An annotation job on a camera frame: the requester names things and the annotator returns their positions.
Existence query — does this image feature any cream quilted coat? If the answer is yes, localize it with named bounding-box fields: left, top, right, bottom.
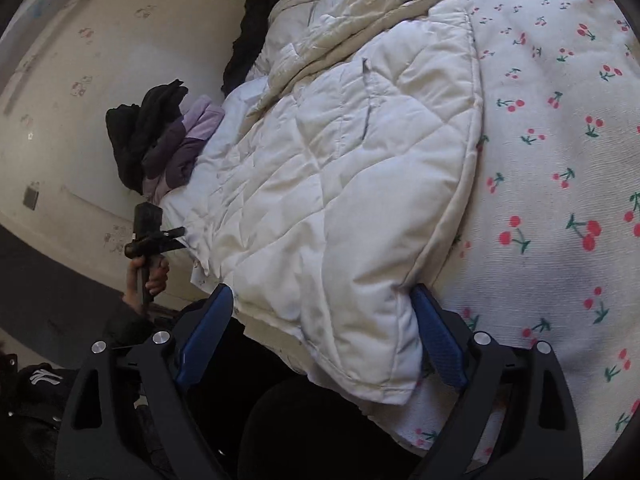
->
left=162, top=0, right=483, bottom=405

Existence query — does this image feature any black clothing on pillow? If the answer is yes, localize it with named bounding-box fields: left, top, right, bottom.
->
left=221, top=0, right=280, bottom=96

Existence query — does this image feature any person's left hand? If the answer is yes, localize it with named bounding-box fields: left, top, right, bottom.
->
left=122, top=256, right=169, bottom=316

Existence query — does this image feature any purple lilac jacket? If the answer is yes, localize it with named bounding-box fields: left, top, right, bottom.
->
left=142, top=96, right=226, bottom=205

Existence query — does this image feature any cherry print bed sheet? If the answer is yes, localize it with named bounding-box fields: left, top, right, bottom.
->
left=394, top=0, right=640, bottom=476

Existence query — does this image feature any black garment near wall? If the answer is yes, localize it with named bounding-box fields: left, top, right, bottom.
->
left=105, top=79, right=189, bottom=194

